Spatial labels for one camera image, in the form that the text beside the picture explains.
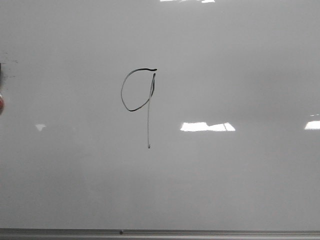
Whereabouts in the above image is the white whiteboard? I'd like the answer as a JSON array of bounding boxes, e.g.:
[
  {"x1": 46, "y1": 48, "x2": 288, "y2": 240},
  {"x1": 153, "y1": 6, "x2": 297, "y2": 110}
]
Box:
[{"x1": 0, "y1": 0, "x2": 320, "y2": 231}]

